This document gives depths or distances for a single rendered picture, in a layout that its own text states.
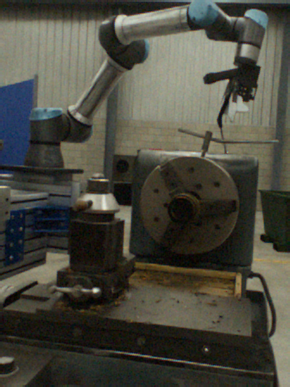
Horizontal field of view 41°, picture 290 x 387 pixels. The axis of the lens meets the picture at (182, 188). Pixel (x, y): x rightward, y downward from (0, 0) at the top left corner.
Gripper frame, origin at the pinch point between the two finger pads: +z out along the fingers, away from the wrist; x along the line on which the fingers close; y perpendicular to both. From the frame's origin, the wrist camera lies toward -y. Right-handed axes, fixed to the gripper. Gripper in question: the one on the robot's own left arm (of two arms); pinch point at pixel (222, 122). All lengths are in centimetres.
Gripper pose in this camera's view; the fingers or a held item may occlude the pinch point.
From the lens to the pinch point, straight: 126.9
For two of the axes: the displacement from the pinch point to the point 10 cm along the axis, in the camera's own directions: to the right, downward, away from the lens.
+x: -1.7, -1.4, 9.8
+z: -2.5, 9.6, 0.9
